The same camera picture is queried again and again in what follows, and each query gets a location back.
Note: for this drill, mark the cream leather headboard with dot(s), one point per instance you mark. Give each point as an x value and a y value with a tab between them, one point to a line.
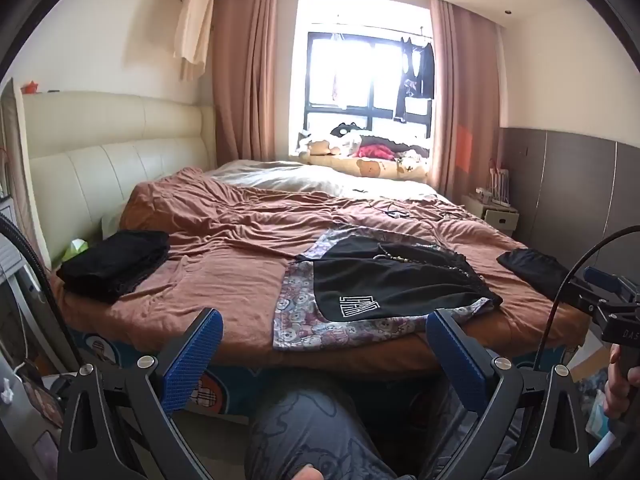
100	160

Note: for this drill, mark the black knit pants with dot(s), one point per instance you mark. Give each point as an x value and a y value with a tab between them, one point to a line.
535	270

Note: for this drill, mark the white nightstand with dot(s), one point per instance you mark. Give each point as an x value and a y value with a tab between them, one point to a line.
500	217

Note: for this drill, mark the bear print pants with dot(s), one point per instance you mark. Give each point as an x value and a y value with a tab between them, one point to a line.
300	320

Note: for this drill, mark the person's right hand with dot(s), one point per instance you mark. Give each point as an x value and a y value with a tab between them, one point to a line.
622	390

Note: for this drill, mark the small red object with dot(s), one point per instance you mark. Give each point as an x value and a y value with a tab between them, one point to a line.
31	87

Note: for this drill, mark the grey bed sheet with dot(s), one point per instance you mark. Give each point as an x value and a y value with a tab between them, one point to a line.
300	177

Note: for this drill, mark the black pants with white logo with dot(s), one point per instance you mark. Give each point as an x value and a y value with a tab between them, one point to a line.
400	285

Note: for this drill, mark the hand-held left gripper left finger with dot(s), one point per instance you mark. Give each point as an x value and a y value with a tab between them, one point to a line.
200	347

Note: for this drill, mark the pile of black folded clothes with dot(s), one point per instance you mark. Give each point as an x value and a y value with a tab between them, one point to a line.
115	265

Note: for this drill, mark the white rack on nightstand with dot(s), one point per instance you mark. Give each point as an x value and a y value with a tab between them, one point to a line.
500	185

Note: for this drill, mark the hanging black clothes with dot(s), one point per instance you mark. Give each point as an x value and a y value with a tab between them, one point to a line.
422	65

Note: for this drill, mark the cardboard box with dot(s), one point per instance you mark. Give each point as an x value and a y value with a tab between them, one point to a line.
590	362

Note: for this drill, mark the bear print bolster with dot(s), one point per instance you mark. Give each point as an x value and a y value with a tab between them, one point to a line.
370	167

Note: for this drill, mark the pink curtain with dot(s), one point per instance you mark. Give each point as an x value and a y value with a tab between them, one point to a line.
250	75
465	85

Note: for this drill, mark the brown blanket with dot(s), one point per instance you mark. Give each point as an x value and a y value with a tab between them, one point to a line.
225	240

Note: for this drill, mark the black and white plush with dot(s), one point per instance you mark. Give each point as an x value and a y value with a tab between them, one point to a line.
345	131

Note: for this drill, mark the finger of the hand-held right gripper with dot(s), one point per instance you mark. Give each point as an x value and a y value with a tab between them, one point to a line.
602	278

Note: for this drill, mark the green tissue pack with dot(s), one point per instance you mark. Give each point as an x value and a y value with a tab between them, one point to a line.
75	250

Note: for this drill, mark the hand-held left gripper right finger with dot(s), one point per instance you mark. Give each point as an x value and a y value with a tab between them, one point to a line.
450	355

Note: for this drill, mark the blue cartoon bed skirt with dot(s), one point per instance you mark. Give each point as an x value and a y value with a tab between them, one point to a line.
235	390

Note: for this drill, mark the red garment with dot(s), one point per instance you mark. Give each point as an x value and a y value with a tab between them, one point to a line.
375	152

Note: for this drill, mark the cream hanging cloth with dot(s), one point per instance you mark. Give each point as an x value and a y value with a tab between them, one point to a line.
192	25

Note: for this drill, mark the person's leg in printed pants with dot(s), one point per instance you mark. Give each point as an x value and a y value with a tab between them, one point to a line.
310	425

